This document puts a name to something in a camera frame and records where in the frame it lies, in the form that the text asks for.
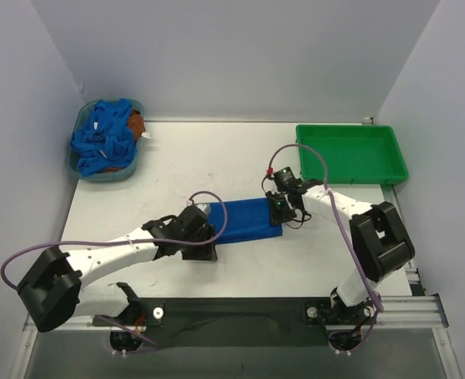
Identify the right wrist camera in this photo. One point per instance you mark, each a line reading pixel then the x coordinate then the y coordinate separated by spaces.
pixel 284 179

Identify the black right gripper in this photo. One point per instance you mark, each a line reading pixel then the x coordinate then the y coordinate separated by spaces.
pixel 279 211

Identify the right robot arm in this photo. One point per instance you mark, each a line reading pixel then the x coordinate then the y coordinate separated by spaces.
pixel 374 234

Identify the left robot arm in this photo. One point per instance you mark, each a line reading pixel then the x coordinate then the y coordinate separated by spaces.
pixel 61 285

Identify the orange brown towel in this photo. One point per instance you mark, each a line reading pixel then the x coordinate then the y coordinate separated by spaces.
pixel 135 123

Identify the teal plastic basket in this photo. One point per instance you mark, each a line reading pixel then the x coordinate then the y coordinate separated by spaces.
pixel 109 175

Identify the pile of blue towels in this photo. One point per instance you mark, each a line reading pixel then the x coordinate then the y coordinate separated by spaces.
pixel 104 141

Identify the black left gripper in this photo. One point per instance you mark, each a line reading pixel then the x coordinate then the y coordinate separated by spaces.
pixel 200 249

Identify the green plastic tray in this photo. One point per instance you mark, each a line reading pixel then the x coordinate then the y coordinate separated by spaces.
pixel 356 154

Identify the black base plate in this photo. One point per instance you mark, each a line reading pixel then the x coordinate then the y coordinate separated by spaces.
pixel 234 333

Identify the blue towel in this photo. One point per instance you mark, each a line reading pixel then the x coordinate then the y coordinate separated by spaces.
pixel 248 220

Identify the aluminium frame rail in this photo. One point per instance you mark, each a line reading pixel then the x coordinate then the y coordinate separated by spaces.
pixel 399 312

